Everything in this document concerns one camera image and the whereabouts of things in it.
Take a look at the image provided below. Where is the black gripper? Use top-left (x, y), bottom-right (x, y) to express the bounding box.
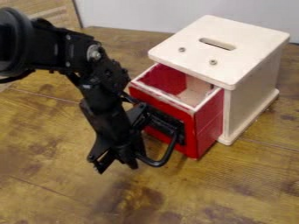
top-left (79, 96), bottom-right (147, 174)

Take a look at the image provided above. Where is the black metal drawer handle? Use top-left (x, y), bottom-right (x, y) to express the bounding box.
top-left (135, 108), bottom-right (186, 168)

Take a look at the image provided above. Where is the red drawer front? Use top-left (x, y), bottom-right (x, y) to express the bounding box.
top-left (128, 64), bottom-right (224, 159)

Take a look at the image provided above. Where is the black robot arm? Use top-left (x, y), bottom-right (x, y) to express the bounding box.
top-left (0, 7), bottom-right (152, 172)

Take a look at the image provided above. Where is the white wooden drawer box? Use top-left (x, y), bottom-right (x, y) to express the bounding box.
top-left (148, 15), bottom-right (290, 145)

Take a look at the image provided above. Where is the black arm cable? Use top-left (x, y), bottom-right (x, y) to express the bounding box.
top-left (120, 90), bottom-right (140, 106)

